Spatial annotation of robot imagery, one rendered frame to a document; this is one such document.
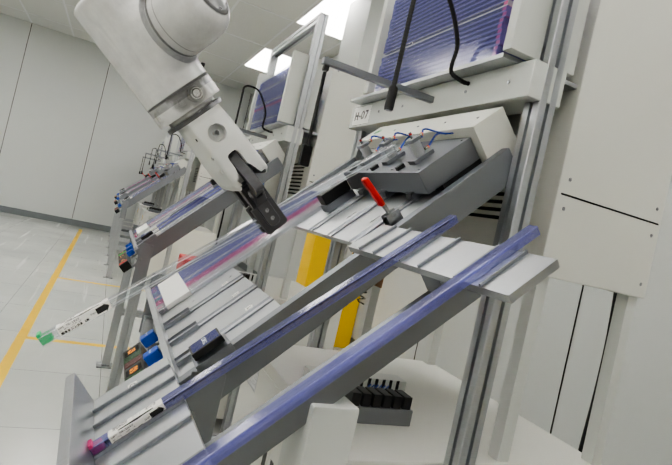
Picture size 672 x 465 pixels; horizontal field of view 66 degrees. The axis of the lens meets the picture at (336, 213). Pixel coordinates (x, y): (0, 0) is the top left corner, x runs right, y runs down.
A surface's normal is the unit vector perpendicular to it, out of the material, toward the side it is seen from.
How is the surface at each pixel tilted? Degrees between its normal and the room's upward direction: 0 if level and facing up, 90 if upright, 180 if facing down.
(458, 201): 90
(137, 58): 119
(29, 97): 90
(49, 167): 90
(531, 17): 90
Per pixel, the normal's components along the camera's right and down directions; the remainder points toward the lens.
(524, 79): -0.89, -0.22
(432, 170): 0.40, 0.07
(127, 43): -0.11, 0.44
